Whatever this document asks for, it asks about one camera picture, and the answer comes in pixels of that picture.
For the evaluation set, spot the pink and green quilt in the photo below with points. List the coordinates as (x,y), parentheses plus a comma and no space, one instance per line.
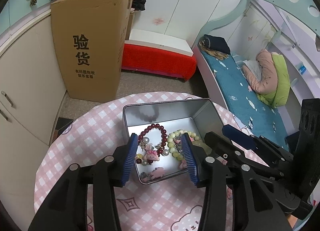
(274,85)

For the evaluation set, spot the small cardboard box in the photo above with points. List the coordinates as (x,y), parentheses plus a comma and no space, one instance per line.
(129,26)

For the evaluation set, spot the white pillow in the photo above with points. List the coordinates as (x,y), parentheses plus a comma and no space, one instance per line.
(254,67)

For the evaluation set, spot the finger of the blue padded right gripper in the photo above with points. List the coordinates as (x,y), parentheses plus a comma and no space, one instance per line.
(246,141)

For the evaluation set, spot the teal bunk bed frame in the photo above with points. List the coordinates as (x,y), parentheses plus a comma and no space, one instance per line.
(288,36)

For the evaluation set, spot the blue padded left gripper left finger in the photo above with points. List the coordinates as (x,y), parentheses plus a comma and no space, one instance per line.
(65,206)

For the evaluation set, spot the black clothes heap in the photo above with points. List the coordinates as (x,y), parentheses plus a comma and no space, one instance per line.
(138,5)

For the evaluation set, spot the silver metal tin box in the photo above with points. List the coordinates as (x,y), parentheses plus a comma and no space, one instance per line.
(160,125)

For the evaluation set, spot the red bench with white top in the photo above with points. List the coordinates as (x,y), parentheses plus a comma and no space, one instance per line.
(159,54)

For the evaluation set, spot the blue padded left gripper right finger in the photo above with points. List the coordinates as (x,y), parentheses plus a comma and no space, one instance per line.
(254,206)

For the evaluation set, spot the folded dark clothes pile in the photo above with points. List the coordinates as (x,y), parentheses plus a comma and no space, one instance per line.
(214,46)

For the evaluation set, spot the beige lower cabinet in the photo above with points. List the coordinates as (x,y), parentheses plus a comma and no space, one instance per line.
(32,90)

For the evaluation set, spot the large cardboard box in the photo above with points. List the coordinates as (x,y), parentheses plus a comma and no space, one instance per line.
(89,38)

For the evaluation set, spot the teal patterned bed mattress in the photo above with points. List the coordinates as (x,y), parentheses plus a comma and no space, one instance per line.
(227,86)

